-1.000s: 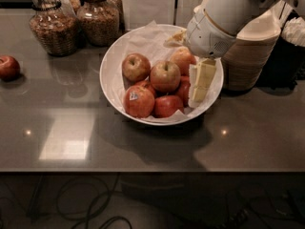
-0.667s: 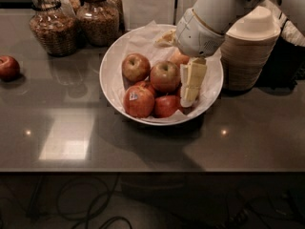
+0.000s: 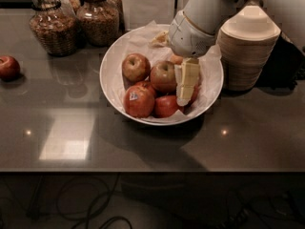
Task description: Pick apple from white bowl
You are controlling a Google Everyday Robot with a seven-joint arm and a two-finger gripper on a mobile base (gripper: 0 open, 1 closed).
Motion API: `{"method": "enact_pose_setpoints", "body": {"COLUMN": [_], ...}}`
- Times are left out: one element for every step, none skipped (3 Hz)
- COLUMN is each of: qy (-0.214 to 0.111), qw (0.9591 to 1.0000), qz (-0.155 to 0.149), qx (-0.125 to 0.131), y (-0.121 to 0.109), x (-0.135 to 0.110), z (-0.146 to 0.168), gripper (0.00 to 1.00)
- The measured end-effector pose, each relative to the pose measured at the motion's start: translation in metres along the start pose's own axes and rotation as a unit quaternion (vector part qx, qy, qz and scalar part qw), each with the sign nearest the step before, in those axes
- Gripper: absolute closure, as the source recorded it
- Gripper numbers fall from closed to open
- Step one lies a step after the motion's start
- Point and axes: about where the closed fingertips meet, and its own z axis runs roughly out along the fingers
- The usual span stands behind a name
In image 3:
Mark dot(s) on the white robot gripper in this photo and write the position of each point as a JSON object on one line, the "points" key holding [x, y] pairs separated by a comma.
{"points": [[187, 38]]}

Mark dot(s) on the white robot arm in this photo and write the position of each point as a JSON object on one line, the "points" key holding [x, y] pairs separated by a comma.
{"points": [[289, 15]]}

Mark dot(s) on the white ceramic bowl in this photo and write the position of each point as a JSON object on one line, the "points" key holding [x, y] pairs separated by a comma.
{"points": [[108, 80]]}

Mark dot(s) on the white paper bowl liner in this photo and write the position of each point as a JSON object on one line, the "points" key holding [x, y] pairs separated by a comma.
{"points": [[139, 42]]}

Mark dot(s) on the right red apple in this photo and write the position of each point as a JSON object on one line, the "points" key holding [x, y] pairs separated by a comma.
{"points": [[195, 94]]}

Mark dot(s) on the small hidden red apple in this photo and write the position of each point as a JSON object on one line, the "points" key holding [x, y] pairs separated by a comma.
{"points": [[147, 85]]}

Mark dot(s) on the front centre red apple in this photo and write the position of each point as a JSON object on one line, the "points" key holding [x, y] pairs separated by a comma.
{"points": [[166, 106]]}

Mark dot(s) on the front left stickered apple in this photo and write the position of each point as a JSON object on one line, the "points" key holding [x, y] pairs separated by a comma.
{"points": [[138, 102]]}

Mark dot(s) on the lone red apple on table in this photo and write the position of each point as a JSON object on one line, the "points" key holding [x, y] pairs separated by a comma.
{"points": [[9, 68]]}

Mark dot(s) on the white napkin holder box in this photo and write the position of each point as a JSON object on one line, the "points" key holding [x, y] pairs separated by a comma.
{"points": [[138, 13]]}

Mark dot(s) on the front stack of paper bowls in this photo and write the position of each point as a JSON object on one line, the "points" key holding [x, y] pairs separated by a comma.
{"points": [[246, 41]]}

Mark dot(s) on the right granola glass jar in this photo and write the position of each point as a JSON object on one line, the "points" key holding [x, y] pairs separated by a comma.
{"points": [[99, 20]]}

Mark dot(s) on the front left granola jar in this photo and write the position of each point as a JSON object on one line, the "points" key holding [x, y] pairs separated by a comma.
{"points": [[54, 30]]}

